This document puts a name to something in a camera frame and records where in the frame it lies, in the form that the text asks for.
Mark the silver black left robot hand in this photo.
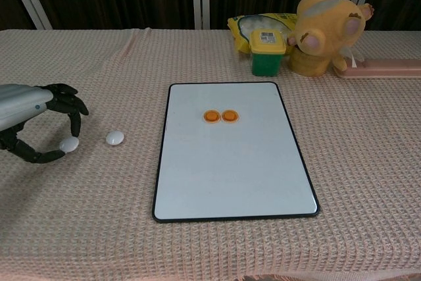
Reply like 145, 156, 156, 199
0, 83, 89, 164

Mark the white round magnet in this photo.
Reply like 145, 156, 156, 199
59, 136, 80, 154
105, 130, 126, 147

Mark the orange round magnet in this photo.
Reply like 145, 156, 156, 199
220, 109, 240, 124
202, 109, 220, 125

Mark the pink waffle tablecloth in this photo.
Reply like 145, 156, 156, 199
0, 28, 421, 281

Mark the black framed whiteboard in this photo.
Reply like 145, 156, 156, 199
151, 81, 321, 223

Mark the yellow snack bag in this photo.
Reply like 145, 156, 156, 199
227, 12, 299, 55

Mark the green container yellow lid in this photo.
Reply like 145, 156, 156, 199
249, 29, 287, 77

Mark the yellow plush duck toy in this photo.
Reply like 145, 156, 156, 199
287, 0, 376, 72

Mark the long pink box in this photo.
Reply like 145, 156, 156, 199
332, 59, 421, 80

